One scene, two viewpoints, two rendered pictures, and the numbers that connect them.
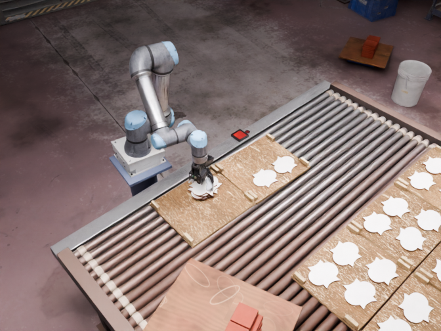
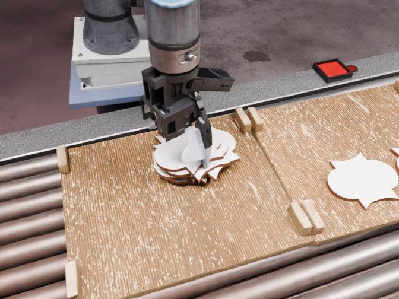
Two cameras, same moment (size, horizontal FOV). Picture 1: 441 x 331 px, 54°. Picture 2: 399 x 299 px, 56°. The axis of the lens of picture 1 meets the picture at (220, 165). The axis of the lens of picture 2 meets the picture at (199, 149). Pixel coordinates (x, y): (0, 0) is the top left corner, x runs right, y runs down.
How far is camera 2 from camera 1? 1.54 m
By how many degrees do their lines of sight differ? 17
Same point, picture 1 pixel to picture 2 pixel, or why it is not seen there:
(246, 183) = (307, 177)
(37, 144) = not seen: hidden behind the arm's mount
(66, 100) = (138, 10)
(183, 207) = (121, 186)
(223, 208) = (217, 225)
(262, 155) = (373, 124)
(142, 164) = (105, 70)
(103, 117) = not seen: hidden behind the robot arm
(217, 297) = not seen: outside the picture
